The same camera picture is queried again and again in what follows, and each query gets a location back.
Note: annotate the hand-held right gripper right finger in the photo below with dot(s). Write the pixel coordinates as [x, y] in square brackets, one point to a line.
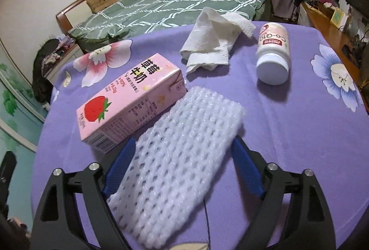
[248, 166]

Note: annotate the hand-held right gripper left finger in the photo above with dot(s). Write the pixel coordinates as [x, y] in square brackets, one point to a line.
[121, 163]

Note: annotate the white foam net sleeve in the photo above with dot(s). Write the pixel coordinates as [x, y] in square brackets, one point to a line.
[178, 157]

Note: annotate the purple floral tablecloth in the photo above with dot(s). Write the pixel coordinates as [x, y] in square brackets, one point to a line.
[288, 128]

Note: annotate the painted wardrobe door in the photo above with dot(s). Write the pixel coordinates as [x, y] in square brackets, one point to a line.
[17, 111]

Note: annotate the pink strawberry milk carton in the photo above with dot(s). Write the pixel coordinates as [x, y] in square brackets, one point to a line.
[129, 94]

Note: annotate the white pill bottle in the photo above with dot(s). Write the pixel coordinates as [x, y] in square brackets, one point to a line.
[272, 65]

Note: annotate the white nightstand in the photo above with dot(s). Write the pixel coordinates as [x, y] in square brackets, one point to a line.
[65, 65]

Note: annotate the crumpled white paper towel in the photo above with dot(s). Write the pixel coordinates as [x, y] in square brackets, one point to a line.
[207, 45]

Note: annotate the wooden desk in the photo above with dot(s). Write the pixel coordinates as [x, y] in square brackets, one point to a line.
[331, 29]

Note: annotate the wooden bed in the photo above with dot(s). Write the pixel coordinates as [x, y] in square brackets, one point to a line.
[72, 7]

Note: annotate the brown pillow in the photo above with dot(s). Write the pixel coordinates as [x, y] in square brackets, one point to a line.
[102, 0]

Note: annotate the green plaid quilt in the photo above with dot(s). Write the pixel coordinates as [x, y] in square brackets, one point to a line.
[173, 4]

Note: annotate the small green box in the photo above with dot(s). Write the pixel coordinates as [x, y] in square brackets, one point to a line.
[337, 16]

